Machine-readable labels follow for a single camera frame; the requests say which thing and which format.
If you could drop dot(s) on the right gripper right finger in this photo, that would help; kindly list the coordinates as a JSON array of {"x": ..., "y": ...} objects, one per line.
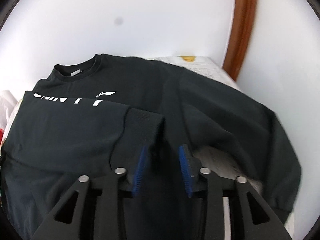
[{"x": 190, "y": 169}]

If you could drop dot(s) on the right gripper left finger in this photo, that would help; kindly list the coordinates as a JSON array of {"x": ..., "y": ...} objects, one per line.
[{"x": 137, "y": 172}]

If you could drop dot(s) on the black sweatshirt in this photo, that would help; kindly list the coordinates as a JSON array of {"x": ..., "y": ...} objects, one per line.
[{"x": 65, "y": 159}]

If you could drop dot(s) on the fruit print tablecloth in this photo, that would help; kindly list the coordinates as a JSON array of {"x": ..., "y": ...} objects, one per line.
[{"x": 217, "y": 161}]

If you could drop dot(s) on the red paper bag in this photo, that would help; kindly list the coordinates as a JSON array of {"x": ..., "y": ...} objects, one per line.
[{"x": 1, "y": 134}]

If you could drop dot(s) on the white plastic bag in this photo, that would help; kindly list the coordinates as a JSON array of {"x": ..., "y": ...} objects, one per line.
[{"x": 7, "y": 105}]

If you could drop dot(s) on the brown wooden door frame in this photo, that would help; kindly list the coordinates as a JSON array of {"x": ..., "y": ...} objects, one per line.
[{"x": 242, "y": 25}]

